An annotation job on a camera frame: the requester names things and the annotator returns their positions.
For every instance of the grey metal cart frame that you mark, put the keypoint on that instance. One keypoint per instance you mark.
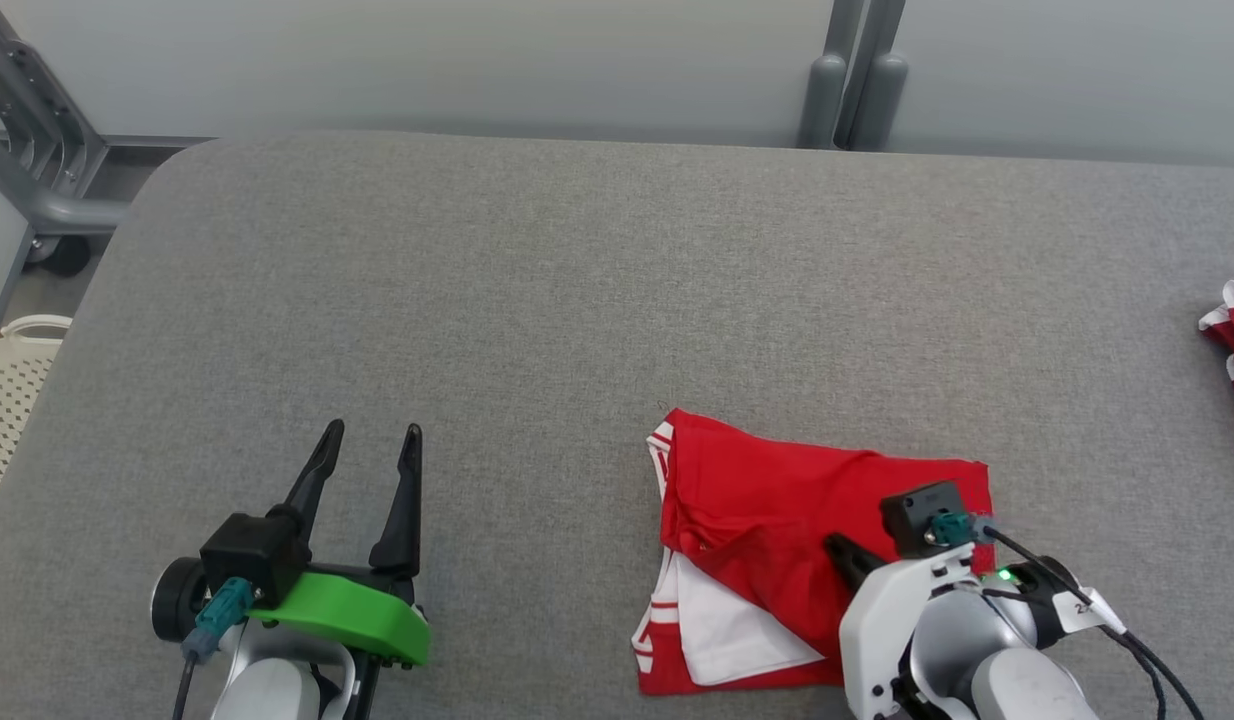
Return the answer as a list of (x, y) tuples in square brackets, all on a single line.
[(37, 150)]

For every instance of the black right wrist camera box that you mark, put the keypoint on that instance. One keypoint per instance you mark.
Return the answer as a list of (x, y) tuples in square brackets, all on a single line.
[(917, 510)]

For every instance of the red white basketball jersey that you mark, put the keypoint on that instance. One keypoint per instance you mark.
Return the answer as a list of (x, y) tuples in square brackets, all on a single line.
[(767, 500)]

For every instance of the black cart wheel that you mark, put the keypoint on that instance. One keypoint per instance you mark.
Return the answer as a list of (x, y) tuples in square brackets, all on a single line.
[(62, 257)]

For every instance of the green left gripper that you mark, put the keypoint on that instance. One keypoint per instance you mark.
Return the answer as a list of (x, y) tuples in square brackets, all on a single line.
[(362, 615)]

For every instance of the white perforated laundry basket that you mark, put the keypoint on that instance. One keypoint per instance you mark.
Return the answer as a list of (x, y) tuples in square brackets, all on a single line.
[(7, 400)]

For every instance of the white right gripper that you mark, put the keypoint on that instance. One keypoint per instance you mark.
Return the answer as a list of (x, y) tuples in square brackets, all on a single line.
[(877, 640)]

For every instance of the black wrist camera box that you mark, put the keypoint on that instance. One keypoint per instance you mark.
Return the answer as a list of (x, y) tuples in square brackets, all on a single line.
[(252, 550), (917, 510)]

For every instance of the grey metal partition post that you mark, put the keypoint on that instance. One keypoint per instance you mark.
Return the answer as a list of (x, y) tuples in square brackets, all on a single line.
[(822, 100), (882, 100)]

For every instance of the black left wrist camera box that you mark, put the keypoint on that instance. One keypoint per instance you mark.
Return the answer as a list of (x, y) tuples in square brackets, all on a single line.
[(252, 550)]

